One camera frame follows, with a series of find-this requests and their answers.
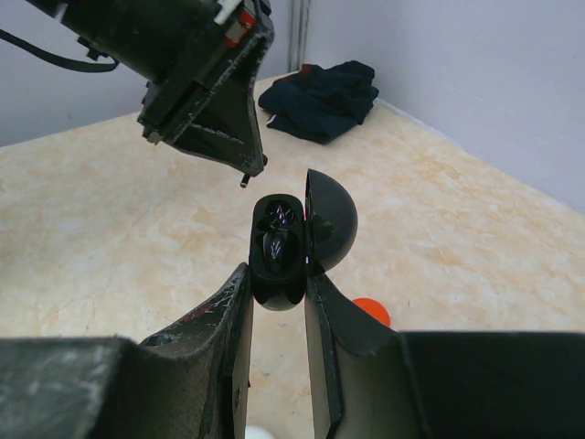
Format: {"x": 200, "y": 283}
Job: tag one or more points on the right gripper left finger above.
{"x": 199, "y": 366}

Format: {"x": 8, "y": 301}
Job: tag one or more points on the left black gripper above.
{"x": 201, "y": 60}

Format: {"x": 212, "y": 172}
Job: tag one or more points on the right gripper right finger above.
{"x": 359, "y": 383}

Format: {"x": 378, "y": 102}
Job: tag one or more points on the white charging case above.
{"x": 256, "y": 432}

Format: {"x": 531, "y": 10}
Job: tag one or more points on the orange round charging case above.
{"x": 375, "y": 309}

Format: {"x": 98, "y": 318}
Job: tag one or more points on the black round charging case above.
{"x": 323, "y": 228}

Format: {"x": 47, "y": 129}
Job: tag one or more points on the dark crumpled cloth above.
{"x": 319, "y": 105}

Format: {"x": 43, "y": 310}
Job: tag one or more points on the left aluminium frame post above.
{"x": 298, "y": 33}

